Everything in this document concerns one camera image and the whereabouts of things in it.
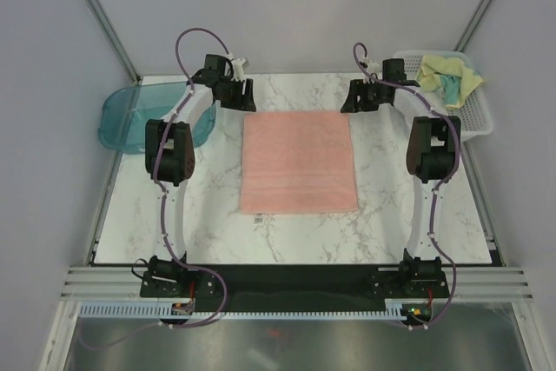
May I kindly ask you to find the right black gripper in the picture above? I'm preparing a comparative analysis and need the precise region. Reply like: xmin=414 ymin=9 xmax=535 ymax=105
xmin=340 ymin=79 xmax=387 ymax=114

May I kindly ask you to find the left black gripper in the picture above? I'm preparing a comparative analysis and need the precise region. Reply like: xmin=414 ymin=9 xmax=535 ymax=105
xmin=217 ymin=77 xmax=256 ymax=113

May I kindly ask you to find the pink towel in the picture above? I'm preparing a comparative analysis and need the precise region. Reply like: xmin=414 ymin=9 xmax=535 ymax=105
xmin=240 ymin=110 xmax=358 ymax=215

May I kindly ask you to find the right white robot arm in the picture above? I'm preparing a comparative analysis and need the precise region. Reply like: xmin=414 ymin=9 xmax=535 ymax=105
xmin=341 ymin=55 xmax=460 ymax=296

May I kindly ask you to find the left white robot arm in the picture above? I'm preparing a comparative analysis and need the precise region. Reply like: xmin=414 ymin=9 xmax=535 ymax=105
xmin=140 ymin=54 xmax=256 ymax=297

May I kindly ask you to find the yellow cloth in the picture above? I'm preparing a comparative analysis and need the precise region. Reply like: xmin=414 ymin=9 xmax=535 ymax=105
xmin=416 ymin=55 xmax=484 ymax=108

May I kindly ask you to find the teal cloth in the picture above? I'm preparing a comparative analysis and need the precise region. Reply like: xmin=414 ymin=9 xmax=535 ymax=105
xmin=440 ymin=75 xmax=461 ymax=109

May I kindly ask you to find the white perforated plastic basket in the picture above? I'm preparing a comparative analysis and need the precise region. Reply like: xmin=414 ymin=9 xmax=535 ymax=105
xmin=394 ymin=50 xmax=493 ymax=141

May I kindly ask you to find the teal transparent plastic bin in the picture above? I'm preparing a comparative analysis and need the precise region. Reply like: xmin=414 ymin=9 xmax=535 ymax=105
xmin=98 ymin=82 xmax=216 ymax=157

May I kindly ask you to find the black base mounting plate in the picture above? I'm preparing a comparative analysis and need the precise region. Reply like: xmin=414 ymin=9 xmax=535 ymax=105
xmin=141 ymin=264 xmax=449 ymax=312

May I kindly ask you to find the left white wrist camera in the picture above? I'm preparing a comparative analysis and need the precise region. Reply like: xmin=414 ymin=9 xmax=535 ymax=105
xmin=227 ymin=53 xmax=249 ymax=82

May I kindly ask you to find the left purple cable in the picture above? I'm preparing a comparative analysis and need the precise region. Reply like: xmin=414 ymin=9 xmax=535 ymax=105
xmin=80 ymin=28 xmax=238 ymax=351

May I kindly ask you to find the left aluminium corner post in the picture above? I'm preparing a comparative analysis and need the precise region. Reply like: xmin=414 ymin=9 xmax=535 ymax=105
xmin=84 ymin=0 xmax=142 ymax=84

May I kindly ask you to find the aluminium corner post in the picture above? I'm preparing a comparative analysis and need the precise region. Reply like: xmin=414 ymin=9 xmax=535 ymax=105
xmin=451 ymin=0 xmax=520 ymax=53
xmin=84 ymin=0 xmax=142 ymax=84

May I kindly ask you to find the right aluminium corner post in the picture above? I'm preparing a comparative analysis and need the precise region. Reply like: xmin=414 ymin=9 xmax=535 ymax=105
xmin=451 ymin=0 xmax=520 ymax=53

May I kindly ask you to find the aluminium extrusion rail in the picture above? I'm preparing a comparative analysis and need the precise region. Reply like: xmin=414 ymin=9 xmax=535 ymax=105
xmin=62 ymin=266 xmax=532 ymax=301

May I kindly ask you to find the white slotted cable duct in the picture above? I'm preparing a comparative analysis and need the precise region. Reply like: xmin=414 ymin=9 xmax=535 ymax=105
xmin=78 ymin=301 xmax=427 ymax=321

